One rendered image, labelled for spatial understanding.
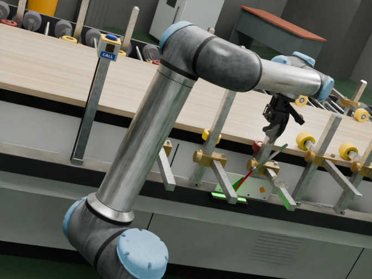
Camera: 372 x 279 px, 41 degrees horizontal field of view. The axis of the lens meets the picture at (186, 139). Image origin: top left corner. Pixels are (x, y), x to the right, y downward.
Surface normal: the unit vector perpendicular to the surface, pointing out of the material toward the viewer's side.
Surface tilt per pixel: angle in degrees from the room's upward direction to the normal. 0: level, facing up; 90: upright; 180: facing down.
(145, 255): 5
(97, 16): 90
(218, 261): 90
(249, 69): 69
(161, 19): 90
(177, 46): 78
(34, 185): 90
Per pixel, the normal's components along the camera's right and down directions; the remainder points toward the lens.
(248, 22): -0.69, 0.06
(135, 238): 0.38, -0.82
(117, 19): 0.65, 0.50
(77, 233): -0.55, -0.08
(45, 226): 0.20, 0.46
